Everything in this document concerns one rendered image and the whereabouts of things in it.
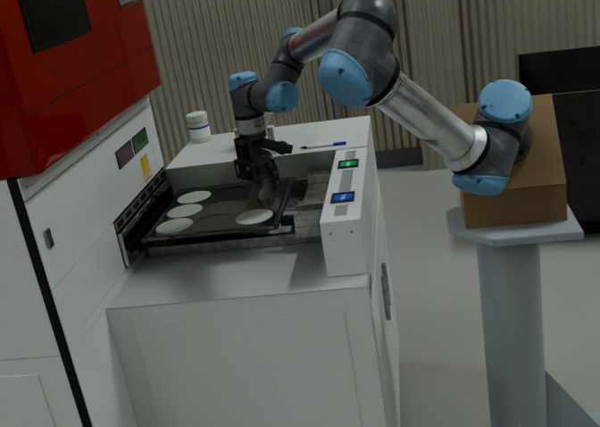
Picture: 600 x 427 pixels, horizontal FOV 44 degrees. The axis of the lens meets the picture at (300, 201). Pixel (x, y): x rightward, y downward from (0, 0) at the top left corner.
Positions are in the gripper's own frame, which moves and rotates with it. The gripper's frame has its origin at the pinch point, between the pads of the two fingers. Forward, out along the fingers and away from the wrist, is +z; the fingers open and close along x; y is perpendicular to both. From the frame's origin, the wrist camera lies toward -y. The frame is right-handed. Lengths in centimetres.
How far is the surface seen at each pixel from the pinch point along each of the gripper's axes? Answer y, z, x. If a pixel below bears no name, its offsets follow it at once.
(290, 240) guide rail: 3.4, 8.5, 8.9
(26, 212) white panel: 66, -23, 3
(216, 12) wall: -189, -24, -238
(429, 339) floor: -81, 92, -14
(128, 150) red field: 21.2, -18.5, -29.6
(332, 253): 12.1, 3.6, 32.2
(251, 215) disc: 6.7, 1.7, -1.1
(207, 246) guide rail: 16.9, 7.8, -9.1
